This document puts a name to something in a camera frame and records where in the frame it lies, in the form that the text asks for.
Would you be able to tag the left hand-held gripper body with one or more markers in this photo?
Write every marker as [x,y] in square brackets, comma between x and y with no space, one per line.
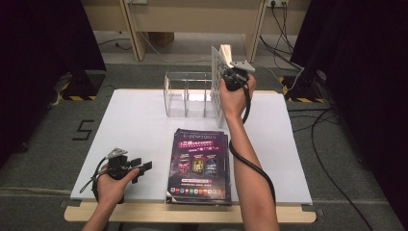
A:
[120,168]

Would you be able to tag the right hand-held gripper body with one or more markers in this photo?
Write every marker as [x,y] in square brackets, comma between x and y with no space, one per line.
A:
[237,80]

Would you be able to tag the white magazine with picture grid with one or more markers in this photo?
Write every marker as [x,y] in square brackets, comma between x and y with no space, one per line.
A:
[217,96]

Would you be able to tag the clear acrylic book rack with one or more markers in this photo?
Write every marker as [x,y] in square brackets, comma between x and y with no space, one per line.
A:
[186,96]

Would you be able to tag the purple magazine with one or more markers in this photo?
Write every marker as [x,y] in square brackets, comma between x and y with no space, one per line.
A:
[198,150]

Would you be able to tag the person's right hand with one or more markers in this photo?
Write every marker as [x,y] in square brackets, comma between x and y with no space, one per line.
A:
[235,102]

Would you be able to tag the person's left hand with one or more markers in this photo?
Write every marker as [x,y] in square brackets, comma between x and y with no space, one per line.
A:
[110,191]

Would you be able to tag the white foam board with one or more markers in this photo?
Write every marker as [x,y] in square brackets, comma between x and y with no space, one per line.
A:
[134,128]

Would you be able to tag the black stand base striped tape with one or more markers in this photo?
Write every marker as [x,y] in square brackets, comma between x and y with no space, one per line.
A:
[83,86]
[301,88]

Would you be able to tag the beige office desk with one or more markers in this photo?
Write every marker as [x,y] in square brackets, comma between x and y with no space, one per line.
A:
[192,16]

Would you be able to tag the white wall socket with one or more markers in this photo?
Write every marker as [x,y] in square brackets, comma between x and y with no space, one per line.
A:
[278,2]

